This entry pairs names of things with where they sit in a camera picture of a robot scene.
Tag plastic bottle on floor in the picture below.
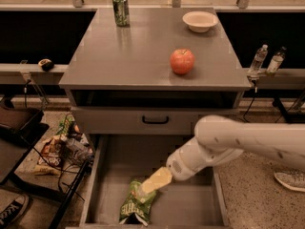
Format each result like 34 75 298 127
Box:
60 135 94 165

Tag black sneaker white laces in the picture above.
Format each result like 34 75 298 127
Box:
0 194 30 229

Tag dark bin on stand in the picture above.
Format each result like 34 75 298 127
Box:
0 97 44 146

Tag green soda can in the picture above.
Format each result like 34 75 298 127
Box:
112 0 130 27

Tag green snack bag on floor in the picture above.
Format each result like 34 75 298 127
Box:
56 114 74 136

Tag grey top drawer black handle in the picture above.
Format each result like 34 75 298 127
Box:
71 107 238 135

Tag clear bottle dark cap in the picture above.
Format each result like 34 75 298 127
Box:
265 47 287 76

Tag grey white shoe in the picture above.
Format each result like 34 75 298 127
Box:
274 171 305 192

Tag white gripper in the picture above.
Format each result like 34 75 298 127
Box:
141 144 207 194

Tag black yellow tape measure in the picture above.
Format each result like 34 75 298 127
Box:
38 58 54 72

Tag brown snack bag on floor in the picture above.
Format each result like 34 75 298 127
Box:
33 135 64 176

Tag white bowl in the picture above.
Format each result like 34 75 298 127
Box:
182 11 218 33

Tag open grey middle drawer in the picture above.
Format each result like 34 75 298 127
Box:
70 135 231 229

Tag green jalapeno chip bag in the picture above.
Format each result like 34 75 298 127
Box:
119 180 156 226

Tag clear water bottle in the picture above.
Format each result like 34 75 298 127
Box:
248 44 268 74

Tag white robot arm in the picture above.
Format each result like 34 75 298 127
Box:
141 115 305 194

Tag grey drawer cabinet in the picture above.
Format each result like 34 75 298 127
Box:
58 7 252 151

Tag black cable on floor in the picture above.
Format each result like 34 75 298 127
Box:
242 79 258 123

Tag red apple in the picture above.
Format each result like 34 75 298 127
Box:
170 49 194 75

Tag black rolling stand leg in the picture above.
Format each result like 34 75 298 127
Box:
273 96 291 123

